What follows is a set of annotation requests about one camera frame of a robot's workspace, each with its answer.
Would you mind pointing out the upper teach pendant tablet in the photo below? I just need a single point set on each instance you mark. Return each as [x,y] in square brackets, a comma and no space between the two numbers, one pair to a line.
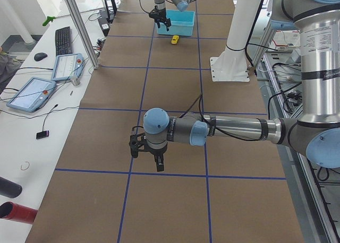
[67,67]

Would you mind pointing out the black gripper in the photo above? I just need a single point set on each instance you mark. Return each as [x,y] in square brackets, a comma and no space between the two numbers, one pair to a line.
[156,154]
[160,16]

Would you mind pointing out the yellow beetle toy car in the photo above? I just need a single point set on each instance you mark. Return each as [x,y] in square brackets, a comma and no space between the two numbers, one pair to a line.
[175,39]

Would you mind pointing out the black keyboard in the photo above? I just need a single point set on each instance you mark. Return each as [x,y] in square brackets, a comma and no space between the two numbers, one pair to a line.
[63,41]

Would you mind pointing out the aluminium frame post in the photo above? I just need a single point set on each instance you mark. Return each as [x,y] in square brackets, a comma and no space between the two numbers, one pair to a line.
[81,28]

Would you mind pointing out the light blue plastic bin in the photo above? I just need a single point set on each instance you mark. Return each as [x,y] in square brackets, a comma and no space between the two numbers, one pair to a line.
[182,23]

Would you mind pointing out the black water bottle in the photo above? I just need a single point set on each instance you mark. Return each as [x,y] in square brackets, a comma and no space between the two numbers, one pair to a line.
[9,189]

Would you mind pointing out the white pedestal column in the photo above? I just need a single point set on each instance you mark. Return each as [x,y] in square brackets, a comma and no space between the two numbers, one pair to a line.
[231,65]

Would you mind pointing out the black computer mouse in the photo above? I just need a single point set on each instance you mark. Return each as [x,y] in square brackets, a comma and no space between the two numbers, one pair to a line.
[39,56]

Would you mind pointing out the red water bottle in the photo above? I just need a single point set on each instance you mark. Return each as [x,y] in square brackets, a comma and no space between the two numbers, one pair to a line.
[18,213]

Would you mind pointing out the teach pendant tablet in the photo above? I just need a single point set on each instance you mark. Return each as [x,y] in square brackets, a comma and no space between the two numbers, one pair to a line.
[33,95]
[67,67]

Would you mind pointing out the lower teach pendant tablet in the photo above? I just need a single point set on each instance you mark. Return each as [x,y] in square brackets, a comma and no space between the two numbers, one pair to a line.
[33,95]

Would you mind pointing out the green plastic handle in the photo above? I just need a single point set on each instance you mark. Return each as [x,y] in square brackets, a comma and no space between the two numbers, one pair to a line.
[48,20]

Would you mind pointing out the small black device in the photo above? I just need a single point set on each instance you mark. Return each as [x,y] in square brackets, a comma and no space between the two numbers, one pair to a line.
[42,134]

